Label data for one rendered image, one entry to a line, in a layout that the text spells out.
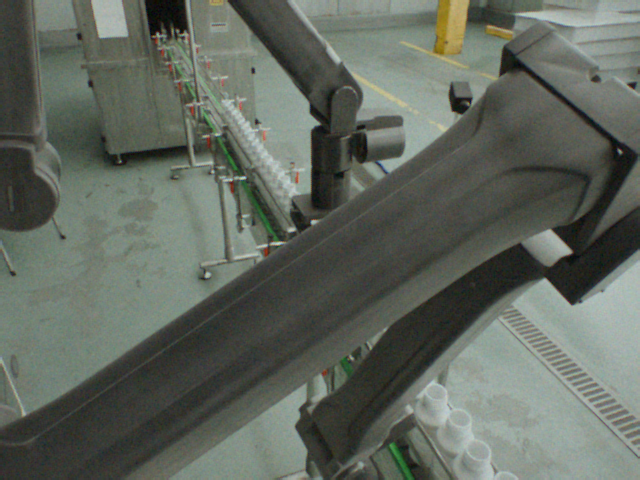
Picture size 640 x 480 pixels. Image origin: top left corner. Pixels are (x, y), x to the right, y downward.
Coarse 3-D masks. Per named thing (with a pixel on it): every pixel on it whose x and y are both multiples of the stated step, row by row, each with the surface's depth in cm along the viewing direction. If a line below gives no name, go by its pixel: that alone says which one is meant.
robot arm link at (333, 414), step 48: (528, 240) 31; (624, 240) 27; (480, 288) 33; (528, 288) 35; (576, 288) 29; (384, 336) 42; (432, 336) 37; (384, 384) 43; (336, 432) 50; (384, 432) 50
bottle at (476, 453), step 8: (472, 440) 78; (472, 448) 79; (480, 448) 79; (488, 448) 77; (464, 456) 77; (472, 456) 82; (480, 456) 80; (488, 456) 76; (456, 464) 79; (464, 464) 78; (472, 464) 76; (480, 464) 76; (488, 464) 77; (456, 472) 79; (464, 472) 78; (472, 472) 77; (480, 472) 77; (488, 472) 78
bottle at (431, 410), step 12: (432, 384) 87; (432, 396) 89; (444, 396) 87; (420, 408) 88; (432, 408) 86; (444, 408) 87; (420, 420) 87; (432, 420) 86; (444, 420) 86; (432, 432) 87; (420, 444) 90; (432, 456) 90
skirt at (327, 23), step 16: (336, 16) 998; (352, 16) 1008; (368, 16) 1019; (384, 16) 1030; (400, 16) 1041; (416, 16) 1053; (432, 16) 1065; (480, 16) 1102; (48, 32) 852; (64, 32) 859
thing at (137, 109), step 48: (144, 0) 391; (192, 0) 405; (96, 48) 400; (144, 48) 411; (240, 48) 436; (96, 96) 418; (144, 96) 429; (240, 96) 456; (144, 144) 448; (192, 144) 465
